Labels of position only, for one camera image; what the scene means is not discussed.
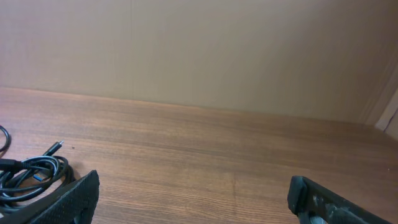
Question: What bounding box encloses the black usb cable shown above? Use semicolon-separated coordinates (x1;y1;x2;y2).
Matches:
0;139;75;214

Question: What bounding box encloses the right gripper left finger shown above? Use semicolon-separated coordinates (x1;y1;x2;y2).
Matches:
1;170;100;224

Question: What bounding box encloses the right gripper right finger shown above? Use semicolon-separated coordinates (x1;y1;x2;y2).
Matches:
287;175;391;224

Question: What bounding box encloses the black cable gold plug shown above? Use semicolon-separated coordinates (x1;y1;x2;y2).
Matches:
0;126;11;152

